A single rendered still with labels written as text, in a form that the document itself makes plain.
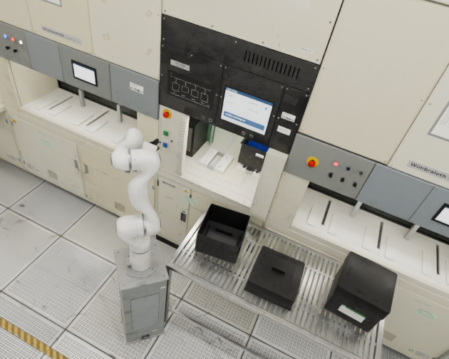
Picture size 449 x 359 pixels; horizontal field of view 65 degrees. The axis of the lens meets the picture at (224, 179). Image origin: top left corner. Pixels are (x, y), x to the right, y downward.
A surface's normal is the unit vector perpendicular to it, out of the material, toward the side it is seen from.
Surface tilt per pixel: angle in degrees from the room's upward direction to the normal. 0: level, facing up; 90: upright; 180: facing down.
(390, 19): 90
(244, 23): 92
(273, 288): 0
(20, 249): 0
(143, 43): 90
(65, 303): 0
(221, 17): 93
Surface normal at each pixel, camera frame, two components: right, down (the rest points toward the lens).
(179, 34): -0.41, 0.57
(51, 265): 0.15, -0.73
